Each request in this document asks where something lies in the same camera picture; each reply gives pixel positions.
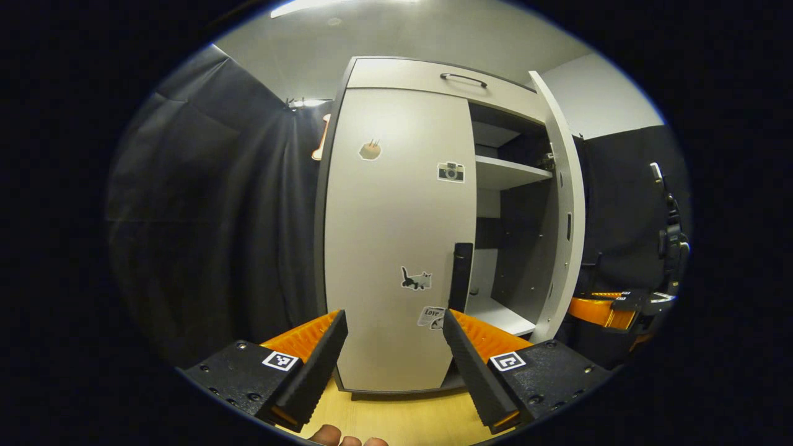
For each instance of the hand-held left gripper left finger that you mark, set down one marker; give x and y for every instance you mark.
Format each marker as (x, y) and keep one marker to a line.
(319, 371)

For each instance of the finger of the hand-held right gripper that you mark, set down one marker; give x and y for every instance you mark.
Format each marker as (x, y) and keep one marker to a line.
(629, 303)
(610, 294)

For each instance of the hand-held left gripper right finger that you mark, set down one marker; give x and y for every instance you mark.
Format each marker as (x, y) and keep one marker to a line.
(474, 378)

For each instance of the grey double-door shoe cabinet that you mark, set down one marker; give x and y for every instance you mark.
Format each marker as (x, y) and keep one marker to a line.
(520, 248)

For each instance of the grey cabinet door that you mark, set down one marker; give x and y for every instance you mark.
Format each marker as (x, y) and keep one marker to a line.
(567, 186)
(390, 235)

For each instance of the black backdrop cloth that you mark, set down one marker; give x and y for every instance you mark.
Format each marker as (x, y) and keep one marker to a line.
(619, 204)
(204, 235)

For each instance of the small ceiling light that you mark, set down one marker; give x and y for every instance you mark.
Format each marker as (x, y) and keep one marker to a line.
(308, 103)

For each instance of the long ceiling light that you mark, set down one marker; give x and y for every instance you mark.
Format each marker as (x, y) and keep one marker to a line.
(310, 6)

